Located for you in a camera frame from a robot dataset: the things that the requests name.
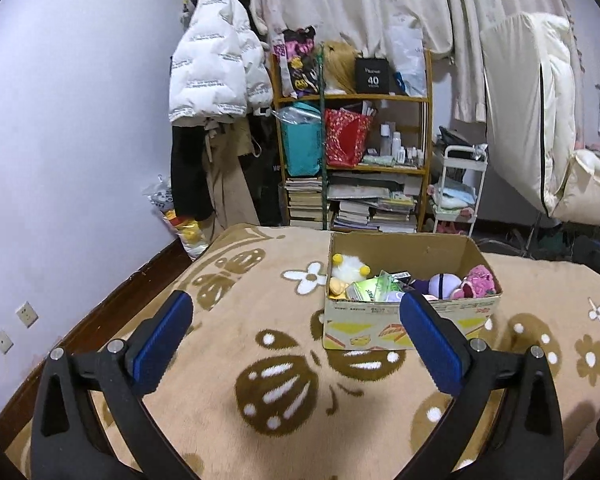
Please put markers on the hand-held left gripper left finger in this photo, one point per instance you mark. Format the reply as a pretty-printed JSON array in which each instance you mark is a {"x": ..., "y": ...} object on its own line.
[{"x": 162, "y": 345}]

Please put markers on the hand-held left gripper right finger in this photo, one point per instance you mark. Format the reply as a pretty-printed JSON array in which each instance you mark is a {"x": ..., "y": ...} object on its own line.
[{"x": 430, "y": 345}]

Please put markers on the purple and white ball toy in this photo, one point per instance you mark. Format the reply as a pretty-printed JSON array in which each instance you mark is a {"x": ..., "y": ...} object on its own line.
[{"x": 442, "y": 284}]

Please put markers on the black tissue pack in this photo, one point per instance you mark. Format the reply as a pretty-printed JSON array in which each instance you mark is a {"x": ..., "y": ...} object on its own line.
[{"x": 402, "y": 276}]

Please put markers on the printed cardboard box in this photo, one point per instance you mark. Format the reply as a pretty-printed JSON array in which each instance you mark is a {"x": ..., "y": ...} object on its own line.
[{"x": 360, "y": 317}]

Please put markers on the green tissue pack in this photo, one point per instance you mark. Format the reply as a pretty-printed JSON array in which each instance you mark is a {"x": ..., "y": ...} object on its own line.
[{"x": 367, "y": 290}]

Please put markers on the white and yellow plush toy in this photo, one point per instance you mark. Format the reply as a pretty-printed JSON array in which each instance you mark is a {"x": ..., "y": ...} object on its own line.
[{"x": 350, "y": 267}]

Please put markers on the pink soft toy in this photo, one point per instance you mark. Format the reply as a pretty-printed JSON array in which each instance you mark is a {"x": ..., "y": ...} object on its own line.
[{"x": 447, "y": 227}]

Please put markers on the pink plush toy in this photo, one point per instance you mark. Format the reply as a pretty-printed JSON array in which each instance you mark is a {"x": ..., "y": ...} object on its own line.
[{"x": 477, "y": 280}]

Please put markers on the yellow plush bear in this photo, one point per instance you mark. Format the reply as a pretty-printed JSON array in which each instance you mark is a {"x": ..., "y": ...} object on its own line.
[{"x": 336, "y": 287}]

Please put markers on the beige printed blanket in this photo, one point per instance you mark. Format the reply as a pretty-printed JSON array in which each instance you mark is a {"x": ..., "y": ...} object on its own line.
[{"x": 260, "y": 290}]

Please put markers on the yellow printed plastic bag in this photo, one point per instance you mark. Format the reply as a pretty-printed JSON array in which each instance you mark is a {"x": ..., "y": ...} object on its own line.
[{"x": 190, "y": 235}]

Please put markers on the clear plastic bag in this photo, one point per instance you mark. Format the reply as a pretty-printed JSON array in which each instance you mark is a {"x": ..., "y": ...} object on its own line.
[{"x": 162, "y": 200}]

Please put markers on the pile of books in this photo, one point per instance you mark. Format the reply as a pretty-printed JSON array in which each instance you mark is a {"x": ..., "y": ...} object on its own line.
[{"x": 360, "y": 215}]

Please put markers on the blue folded towel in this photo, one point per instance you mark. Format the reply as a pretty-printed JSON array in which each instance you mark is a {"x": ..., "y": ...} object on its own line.
[{"x": 452, "y": 197}]

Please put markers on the black coat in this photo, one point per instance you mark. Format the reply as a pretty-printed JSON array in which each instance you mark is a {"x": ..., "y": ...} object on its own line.
[{"x": 190, "y": 175}]

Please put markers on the beige cloth bag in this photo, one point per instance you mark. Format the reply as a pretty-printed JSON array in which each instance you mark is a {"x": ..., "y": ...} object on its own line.
[{"x": 227, "y": 185}]

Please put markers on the wooden shelf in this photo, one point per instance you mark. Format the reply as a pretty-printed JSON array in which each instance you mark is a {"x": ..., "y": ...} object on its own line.
[{"x": 360, "y": 168}]

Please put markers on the white trolley cart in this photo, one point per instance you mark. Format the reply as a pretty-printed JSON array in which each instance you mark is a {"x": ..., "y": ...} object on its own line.
[{"x": 462, "y": 150}]

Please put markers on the group of cosmetic bottles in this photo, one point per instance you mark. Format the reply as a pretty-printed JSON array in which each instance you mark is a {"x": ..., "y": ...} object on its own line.
[{"x": 400, "y": 147}]

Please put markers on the black tote bag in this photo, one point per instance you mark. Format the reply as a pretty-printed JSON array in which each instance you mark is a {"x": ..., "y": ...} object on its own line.
[{"x": 267, "y": 175}]

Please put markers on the red gift bag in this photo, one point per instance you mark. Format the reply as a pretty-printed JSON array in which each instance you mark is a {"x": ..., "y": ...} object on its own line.
[{"x": 345, "y": 137}]

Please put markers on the cream quilt bag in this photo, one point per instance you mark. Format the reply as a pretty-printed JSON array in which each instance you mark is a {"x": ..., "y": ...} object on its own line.
[{"x": 595, "y": 185}]

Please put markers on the teal bag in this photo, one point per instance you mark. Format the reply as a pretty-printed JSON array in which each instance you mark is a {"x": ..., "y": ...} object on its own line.
[{"x": 300, "y": 147}]

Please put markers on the folded white mattress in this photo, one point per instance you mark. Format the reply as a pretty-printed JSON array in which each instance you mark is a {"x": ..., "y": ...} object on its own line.
[{"x": 515, "y": 110}]

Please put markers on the black box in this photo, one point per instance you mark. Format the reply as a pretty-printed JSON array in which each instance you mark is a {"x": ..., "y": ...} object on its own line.
[{"x": 374, "y": 76}]

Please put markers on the white plastic bag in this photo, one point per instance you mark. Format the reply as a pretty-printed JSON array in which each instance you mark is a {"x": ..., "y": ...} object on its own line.
[{"x": 407, "y": 67}]

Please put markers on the white puffer jacket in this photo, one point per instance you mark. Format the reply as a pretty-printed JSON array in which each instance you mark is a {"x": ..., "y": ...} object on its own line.
[{"x": 210, "y": 70}]

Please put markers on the blond wig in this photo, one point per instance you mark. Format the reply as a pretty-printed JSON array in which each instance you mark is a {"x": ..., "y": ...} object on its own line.
[{"x": 337, "y": 67}]

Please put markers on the black printed bag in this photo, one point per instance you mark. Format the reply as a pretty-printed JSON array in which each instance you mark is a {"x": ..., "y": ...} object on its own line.
[{"x": 297, "y": 67}]

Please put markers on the cream curtain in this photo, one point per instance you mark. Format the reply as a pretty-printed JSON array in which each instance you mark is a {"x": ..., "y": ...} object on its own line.
[{"x": 380, "y": 0}]

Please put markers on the white wall socket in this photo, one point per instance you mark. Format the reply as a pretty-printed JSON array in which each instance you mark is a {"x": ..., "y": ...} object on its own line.
[
  {"x": 2, "y": 341},
  {"x": 26, "y": 314}
]

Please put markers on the black metal frame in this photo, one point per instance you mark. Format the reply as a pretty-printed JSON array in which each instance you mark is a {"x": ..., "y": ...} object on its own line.
[{"x": 595, "y": 260}]

